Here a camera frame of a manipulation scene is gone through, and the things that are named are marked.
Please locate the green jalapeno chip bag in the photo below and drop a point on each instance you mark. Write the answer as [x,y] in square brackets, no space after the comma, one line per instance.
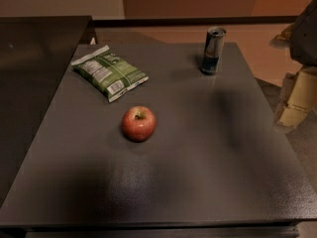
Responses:
[110,74]

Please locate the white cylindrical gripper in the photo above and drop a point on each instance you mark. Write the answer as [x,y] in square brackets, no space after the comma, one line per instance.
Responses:
[305,37]

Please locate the red apple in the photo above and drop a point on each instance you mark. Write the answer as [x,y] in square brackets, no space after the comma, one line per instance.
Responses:
[138,123]

